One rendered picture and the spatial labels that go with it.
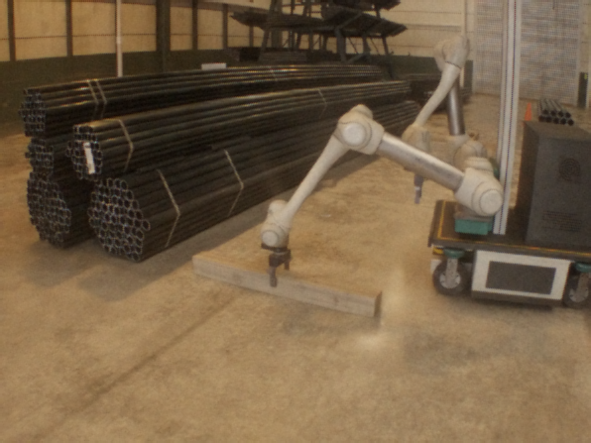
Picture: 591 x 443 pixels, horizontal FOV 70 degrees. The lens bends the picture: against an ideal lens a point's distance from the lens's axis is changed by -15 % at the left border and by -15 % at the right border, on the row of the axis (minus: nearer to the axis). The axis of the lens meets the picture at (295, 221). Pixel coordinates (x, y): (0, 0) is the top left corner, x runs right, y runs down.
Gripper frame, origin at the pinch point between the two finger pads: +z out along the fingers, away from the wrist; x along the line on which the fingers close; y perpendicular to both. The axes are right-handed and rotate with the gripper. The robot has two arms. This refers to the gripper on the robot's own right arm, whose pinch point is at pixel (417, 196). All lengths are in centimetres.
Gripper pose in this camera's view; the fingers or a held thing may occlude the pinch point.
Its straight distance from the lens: 269.6
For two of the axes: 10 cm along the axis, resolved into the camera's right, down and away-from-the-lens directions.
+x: 3.3, -3.0, 8.9
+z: 0.0, 9.5, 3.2
